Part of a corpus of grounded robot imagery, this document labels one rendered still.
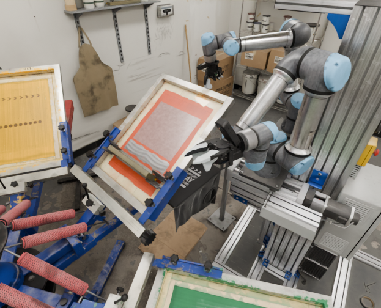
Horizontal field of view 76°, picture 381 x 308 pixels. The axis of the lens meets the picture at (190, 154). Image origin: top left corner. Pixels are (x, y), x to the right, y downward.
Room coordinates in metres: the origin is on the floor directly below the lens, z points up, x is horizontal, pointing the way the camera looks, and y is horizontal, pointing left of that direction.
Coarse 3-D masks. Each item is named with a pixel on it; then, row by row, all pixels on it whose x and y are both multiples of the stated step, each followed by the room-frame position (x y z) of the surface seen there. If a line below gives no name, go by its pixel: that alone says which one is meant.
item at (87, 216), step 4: (104, 204) 0.86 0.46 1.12; (88, 208) 0.84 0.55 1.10; (104, 208) 0.85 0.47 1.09; (88, 212) 0.82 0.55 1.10; (84, 216) 0.81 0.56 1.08; (88, 216) 0.80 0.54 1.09; (92, 216) 0.80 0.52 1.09; (80, 220) 0.79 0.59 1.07; (84, 220) 0.79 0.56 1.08; (88, 220) 0.78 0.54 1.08; (92, 220) 0.79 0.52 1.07; (96, 220) 0.81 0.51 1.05; (88, 224) 0.77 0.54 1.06; (88, 228) 0.77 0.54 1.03
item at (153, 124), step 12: (168, 96) 1.47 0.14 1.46; (180, 96) 1.43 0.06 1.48; (156, 108) 1.41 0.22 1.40; (168, 108) 1.38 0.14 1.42; (180, 108) 1.34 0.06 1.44; (144, 120) 1.35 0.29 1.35; (156, 120) 1.32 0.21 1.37; (168, 120) 1.29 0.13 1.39; (144, 132) 1.27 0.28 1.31; (156, 132) 1.24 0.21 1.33; (144, 144) 1.19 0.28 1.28; (132, 156) 1.14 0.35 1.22; (120, 168) 1.09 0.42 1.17
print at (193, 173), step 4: (188, 168) 1.34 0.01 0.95; (192, 168) 1.34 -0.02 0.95; (188, 172) 1.29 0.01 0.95; (192, 172) 1.29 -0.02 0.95; (196, 172) 1.29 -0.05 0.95; (200, 172) 1.29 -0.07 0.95; (188, 176) 1.25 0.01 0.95; (192, 176) 1.25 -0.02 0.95; (196, 176) 1.25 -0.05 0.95; (184, 180) 1.21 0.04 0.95; (188, 180) 1.21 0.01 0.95; (192, 180) 1.21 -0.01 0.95; (184, 184) 1.18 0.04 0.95; (188, 184) 1.18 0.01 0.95
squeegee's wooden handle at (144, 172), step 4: (108, 148) 1.13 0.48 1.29; (112, 148) 1.12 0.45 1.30; (116, 148) 1.15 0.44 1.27; (116, 152) 1.09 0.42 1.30; (120, 152) 1.08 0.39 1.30; (120, 156) 1.05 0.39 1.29; (124, 156) 1.05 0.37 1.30; (124, 160) 1.03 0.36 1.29; (128, 160) 1.02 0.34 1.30; (132, 160) 1.01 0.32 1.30; (132, 164) 0.99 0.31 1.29; (136, 164) 0.98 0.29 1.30; (136, 168) 0.96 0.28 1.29; (140, 168) 0.95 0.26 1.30; (140, 172) 0.93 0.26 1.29; (144, 172) 0.92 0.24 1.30; (148, 172) 0.92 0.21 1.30; (144, 176) 0.91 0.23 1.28; (148, 176) 0.91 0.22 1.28; (152, 176) 0.93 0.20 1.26; (152, 180) 0.92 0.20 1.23
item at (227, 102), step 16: (160, 80) 1.57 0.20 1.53; (176, 80) 1.52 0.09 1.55; (144, 96) 1.50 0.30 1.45; (208, 96) 1.32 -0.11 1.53; (224, 96) 1.27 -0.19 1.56; (224, 112) 1.18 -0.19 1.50; (208, 128) 1.11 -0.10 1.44; (192, 160) 0.99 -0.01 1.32; (128, 192) 0.91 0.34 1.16; (144, 208) 0.80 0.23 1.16
